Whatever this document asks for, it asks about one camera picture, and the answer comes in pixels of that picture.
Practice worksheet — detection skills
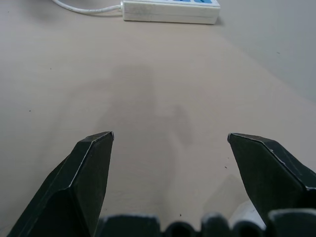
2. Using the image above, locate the white cable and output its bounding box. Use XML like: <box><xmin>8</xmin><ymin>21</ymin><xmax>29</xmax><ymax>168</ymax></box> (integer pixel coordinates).
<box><xmin>51</xmin><ymin>0</ymin><xmax>122</xmax><ymax>14</ymax></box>

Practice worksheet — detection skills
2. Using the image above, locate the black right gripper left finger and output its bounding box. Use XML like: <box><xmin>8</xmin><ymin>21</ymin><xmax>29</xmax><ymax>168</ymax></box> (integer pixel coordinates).
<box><xmin>6</xmin><ymin>131</ymin><xmax>115</xmax><ymax>237</ymax></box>

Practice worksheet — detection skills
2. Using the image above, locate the white power strip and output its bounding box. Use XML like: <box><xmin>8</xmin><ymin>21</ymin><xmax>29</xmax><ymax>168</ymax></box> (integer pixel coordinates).
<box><xmin>120</xmin><ymin>0</ymin><xmax>221</xmax><ymax>25</ymax></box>

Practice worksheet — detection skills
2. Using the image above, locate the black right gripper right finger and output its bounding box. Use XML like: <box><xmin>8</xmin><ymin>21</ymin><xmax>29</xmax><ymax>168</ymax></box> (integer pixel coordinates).
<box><xmin>227</xmin><ymin>132</ymin><xmax>316</xmax><ymax>227</ymax></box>

